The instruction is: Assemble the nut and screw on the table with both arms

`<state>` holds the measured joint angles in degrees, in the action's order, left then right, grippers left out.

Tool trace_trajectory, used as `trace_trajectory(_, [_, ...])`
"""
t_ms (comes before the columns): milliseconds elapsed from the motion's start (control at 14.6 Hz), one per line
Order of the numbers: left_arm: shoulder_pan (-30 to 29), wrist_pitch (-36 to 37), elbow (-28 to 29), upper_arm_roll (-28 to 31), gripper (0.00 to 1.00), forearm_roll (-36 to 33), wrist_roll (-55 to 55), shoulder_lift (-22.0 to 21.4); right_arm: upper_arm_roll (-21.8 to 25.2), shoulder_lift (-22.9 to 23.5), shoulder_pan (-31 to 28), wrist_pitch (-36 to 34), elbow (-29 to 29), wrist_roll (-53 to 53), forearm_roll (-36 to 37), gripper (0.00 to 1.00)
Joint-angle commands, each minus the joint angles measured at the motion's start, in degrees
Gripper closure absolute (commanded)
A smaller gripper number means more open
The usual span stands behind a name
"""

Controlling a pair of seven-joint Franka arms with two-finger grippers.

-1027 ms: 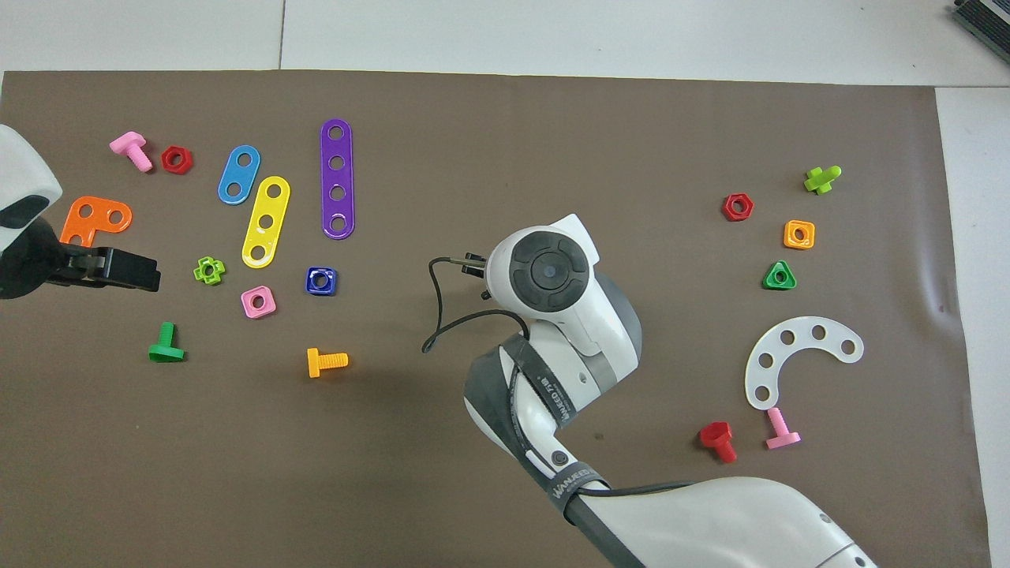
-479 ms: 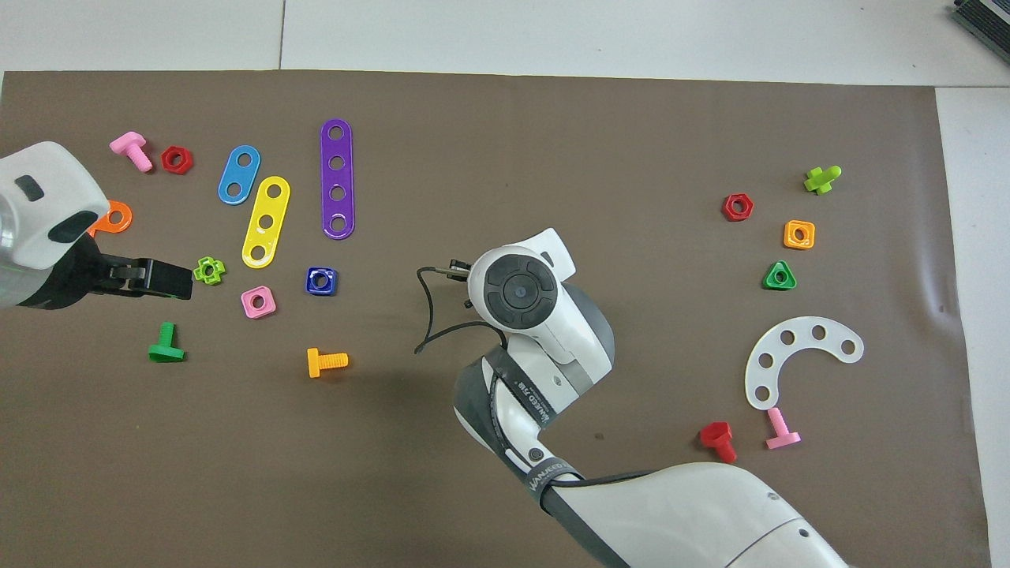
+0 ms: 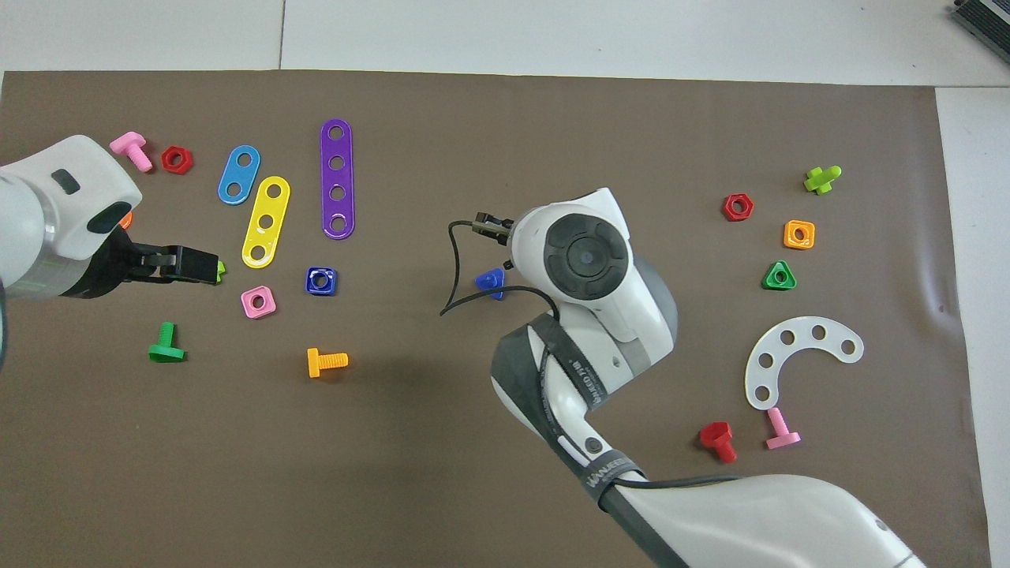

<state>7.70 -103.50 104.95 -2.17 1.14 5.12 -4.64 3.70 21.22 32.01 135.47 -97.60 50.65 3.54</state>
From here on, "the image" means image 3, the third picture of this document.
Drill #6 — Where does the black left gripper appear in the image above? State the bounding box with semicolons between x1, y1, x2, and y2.
79;229;221;299

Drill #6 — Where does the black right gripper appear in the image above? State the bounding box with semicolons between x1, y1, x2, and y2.
472;211;518;271

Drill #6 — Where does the blue triangle-head plastic screw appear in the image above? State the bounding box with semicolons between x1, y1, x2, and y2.
474;267;507;302

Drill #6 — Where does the pink square plastic nut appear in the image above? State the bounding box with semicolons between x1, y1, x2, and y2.
240;285;278;320

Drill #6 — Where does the green plastic screw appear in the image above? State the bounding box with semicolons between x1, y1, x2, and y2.
148;321;187;364

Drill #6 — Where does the large pink plastic screw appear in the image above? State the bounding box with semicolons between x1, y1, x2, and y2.
109;131;154;174

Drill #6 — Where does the orange plastic screw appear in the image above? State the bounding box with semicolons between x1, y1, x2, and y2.
306;347;350;379

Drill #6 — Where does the green triangle plastic nut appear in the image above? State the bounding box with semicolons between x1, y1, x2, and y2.
761;260;799;292

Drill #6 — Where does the red plastic screw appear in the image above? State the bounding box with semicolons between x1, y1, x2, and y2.
699;420;739;465

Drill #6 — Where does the lime cross-head plastic screw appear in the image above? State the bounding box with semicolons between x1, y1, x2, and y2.
802;164;844;196

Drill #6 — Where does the small pink plastic screw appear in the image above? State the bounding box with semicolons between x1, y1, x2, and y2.
765;406;802;451

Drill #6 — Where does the brown table mat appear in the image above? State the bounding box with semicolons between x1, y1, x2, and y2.
0;69;993;568

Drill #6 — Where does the yellow three-hole plastic plate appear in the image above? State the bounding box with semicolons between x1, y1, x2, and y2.
241;175;292;270

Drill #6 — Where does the blue two-hole plastic plate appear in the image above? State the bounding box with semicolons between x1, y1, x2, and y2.
217;144;262;206

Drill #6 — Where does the purple four-hole plastic plate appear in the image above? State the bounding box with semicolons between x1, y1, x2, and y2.
320;118;357;240

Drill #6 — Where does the white curved five-hole plate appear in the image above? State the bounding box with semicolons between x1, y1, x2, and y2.
744;316;866;411

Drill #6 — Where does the grey ribbed device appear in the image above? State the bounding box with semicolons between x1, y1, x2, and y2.
949;0;1010;64

